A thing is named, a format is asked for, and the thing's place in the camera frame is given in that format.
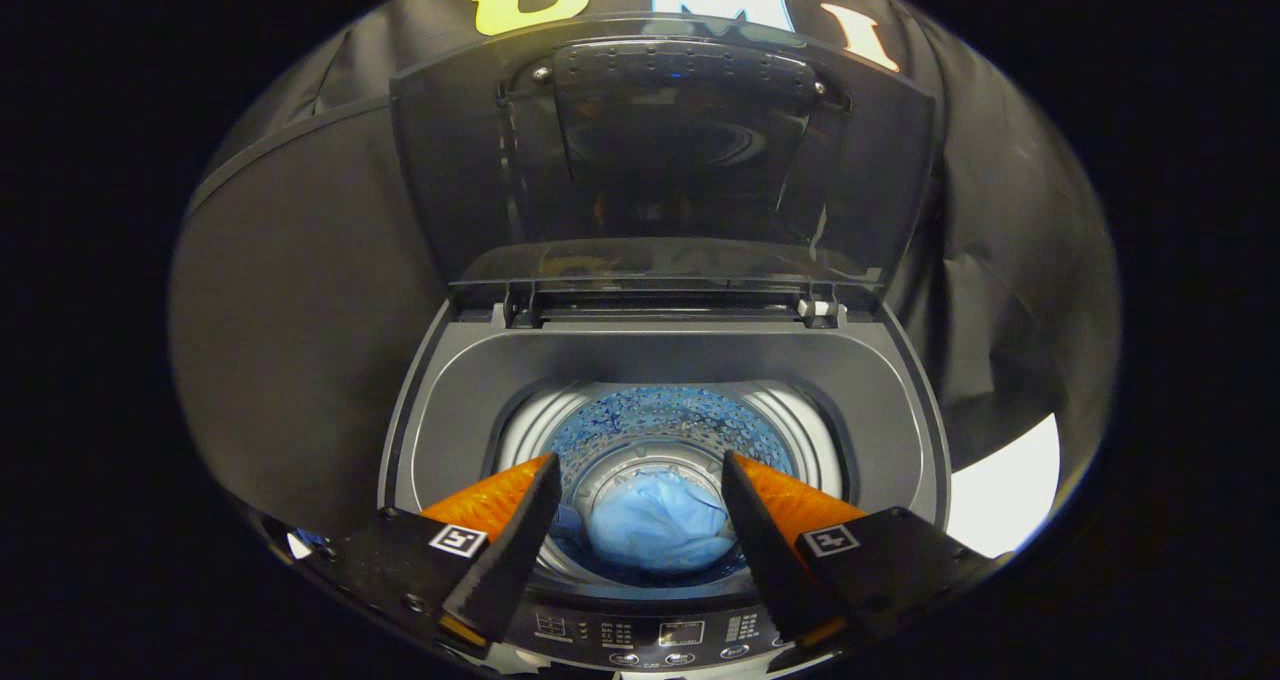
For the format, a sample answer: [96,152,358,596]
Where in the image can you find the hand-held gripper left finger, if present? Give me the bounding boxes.
[300,452,564,660]

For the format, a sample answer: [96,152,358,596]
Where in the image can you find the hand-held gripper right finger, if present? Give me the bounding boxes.
[720,450,1006,661]

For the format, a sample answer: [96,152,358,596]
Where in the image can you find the light blue polo shirt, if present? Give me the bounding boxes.
[550,463,743,575]

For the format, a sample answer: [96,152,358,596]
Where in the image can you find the grey top-load washing machine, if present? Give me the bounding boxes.
[376,278,953,677]

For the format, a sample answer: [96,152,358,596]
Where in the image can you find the dark washing machine lid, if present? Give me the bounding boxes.
[388,12,943,306]

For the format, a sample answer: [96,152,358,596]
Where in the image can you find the white flat board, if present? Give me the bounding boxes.
[945,412,1063,561]

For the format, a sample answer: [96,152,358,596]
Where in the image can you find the black backdrop cloth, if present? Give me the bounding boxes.
[168,0,1121,546]

